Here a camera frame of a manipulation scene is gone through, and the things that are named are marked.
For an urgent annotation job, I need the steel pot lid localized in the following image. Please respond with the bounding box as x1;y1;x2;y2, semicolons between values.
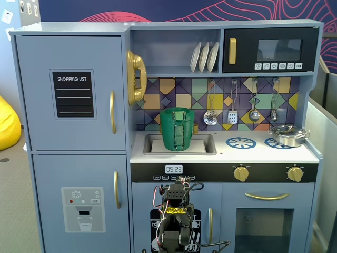
271;124;306;136

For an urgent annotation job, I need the green pitcher container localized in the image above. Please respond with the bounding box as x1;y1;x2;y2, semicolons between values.
160;107;195;152

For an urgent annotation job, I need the steel skimmer spoon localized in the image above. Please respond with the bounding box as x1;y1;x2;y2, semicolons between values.
203;80;220;126

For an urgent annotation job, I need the grey toy sink basin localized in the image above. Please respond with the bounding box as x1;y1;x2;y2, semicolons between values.
143;133;217;156

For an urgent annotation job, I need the steel slotted spatula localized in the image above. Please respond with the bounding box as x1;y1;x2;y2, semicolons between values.
227;80;239;125

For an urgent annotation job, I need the gold toy telephone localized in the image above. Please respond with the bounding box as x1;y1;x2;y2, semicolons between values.
126;50;147;107

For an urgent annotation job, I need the blue dishwasher door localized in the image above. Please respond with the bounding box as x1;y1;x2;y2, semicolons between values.
131;182;223;253

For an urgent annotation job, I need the white toy plate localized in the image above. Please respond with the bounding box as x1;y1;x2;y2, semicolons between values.
198;41;211;73
206;41;220;73
190;42;202;73

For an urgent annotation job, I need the gold stove knob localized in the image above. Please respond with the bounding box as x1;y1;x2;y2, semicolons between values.
285;165;304;183
232;165;250;183

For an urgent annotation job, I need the steel ladle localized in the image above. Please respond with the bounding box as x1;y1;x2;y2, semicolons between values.
249;78;261;123

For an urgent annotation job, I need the blue oven door with window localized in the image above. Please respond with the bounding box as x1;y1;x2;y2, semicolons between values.
221;182;315;253

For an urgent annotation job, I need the blue toy kitchen unit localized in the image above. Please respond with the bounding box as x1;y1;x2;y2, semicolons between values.
9;20;324;253

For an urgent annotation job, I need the black shopping list board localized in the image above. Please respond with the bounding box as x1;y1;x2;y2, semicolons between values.
49;69;97;121

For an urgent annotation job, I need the small steel spoon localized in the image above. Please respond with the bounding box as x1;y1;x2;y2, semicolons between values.
270;78;281;123

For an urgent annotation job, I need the steel cooking pot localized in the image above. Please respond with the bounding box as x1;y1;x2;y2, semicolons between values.
268;124;310;148

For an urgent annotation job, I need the black microwave door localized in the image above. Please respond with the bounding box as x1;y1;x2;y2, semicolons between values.
222;27;319;74

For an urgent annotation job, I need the blue fridge door with dispenser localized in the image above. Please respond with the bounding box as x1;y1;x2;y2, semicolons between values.
32;154;131;253

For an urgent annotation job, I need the blue fridge door with list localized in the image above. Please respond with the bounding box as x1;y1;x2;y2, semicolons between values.
15;35;127;152

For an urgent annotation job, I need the grey desk divider panel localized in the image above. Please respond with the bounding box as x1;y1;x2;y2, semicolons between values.
305;95;337;252

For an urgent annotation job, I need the yellow beanbag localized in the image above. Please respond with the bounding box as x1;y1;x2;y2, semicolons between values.
0;94;22;152

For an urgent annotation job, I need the grey panel with photos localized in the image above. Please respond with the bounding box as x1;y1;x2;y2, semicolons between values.
19;0;41;28

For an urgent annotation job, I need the gold fridge door handle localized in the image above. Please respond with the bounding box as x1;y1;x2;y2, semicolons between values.
113;170;122;210
109;90;117;135

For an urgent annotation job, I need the gold microwave door handle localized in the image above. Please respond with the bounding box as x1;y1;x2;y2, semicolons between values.
229;38;237;65

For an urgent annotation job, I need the gold dishwasher door handle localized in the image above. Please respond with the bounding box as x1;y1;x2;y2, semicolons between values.
208;208;214;245

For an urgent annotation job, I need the gold oven door handle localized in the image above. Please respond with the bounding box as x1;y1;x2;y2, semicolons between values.
244;192;290;201

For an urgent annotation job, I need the black camera cable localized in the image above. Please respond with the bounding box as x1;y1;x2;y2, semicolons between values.
188;182;232;250

